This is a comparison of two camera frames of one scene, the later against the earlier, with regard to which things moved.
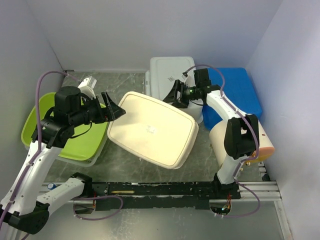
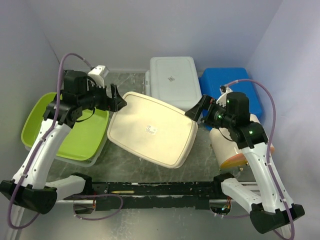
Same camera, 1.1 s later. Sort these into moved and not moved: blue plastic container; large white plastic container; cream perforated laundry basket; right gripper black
Moved: right gripper black
Not moved: blue plastic container; large white plastic container; cream perforated laundry basket
